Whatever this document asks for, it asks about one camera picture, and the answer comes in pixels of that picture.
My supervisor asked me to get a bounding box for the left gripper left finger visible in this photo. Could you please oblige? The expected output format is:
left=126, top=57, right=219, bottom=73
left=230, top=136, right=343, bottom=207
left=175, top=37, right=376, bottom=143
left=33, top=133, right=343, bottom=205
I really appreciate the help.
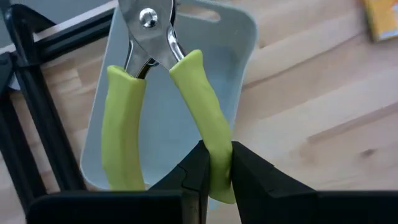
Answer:
left=26, top=139, right=211, bottom=224

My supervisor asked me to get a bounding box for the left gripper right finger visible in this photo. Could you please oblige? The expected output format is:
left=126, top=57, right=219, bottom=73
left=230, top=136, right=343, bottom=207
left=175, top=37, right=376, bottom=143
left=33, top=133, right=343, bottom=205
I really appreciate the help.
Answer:
left=231, top=141, right=398, bottom=224

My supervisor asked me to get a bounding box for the yellow crayon box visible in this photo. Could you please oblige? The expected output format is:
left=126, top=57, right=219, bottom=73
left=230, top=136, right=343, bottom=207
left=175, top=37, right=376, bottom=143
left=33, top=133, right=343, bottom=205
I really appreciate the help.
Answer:
left=362, top=0, right=398, bottom=43

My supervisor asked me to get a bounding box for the pale grey plastic bin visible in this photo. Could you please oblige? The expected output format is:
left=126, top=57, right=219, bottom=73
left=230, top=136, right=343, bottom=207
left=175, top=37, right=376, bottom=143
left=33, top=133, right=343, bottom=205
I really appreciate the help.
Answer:
left=79, top=0, right=259, bottom=192

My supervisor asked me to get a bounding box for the black aluminium table frame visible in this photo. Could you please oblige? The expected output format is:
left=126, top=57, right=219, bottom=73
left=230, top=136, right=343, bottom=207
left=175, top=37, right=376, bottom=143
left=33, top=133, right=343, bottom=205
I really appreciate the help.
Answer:
left=0, top=2, right=116, bottom=215

